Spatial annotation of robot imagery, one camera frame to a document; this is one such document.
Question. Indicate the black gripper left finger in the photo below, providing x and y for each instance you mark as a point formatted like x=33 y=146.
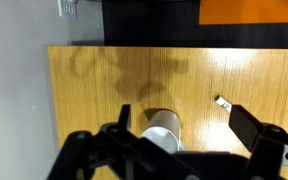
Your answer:
x=94 y=150

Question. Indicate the white wall power outlet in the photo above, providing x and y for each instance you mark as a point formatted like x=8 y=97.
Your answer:
x=68 y=8

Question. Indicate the white ceramic mug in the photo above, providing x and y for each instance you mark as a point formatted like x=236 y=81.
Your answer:
x=164 y=125

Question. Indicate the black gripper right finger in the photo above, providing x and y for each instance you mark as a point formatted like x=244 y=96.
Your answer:
x=247 y=128

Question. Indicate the white marker with dark cap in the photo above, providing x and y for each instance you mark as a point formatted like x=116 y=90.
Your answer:
x=222 y=102

